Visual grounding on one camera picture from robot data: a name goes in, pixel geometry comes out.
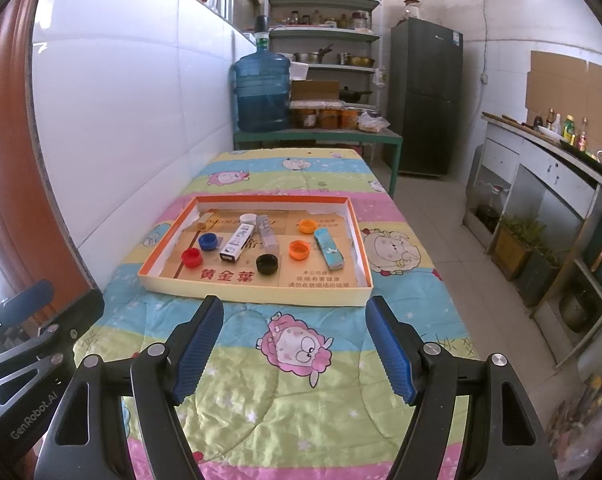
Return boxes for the cardboard sheets on wall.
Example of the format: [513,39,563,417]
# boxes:
[526,50,602,126]

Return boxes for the white slim printed box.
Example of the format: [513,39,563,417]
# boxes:
[219,223,256,262]

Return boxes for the dark green fridge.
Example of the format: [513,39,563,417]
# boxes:
[388,17,464,178]

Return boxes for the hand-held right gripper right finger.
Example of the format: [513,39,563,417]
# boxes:
[365,295,554,480]

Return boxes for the glass jug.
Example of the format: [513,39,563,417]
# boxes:
[481,182,512,216]

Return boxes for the golden metal bowl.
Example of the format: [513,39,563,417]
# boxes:
[337,52,376,67]

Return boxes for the light blue slim box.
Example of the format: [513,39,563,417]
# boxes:
[313,227,345,268]

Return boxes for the printed cardboard liner sheet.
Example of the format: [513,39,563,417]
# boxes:
[166,207,356,290]

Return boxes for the clear floral rectangular box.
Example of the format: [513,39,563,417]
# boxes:
[256,214,280,257]

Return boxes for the yellow planter with plant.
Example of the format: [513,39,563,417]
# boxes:
[492,215,544,281]

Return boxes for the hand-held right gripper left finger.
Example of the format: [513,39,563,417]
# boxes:
[33,295,225,480]

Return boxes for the dark green planter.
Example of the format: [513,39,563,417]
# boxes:
[518,245,562,308]

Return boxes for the water jug pump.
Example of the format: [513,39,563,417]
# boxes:
[253,15,272,56]

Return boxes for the row of spice jars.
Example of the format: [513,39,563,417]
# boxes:
[276,10,372,30]

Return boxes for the grey kitchen counter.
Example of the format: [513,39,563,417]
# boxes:
[463,112,602,361]

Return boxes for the brown cardboard box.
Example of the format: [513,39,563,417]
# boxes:
[291,80,340,102]

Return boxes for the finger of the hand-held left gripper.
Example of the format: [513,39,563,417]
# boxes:
[0,350,75,411]
[0,287,106,357]

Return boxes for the brown wooden door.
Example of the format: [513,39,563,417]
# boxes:
[0,0,94,311]

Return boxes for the orange rimmed cardboard tray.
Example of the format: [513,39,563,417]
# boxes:
[137,195,374,307]

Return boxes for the blue water jug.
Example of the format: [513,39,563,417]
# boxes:
[232,52,292,132]

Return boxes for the plastic bag with food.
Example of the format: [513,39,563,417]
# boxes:
[357,111,392,133]

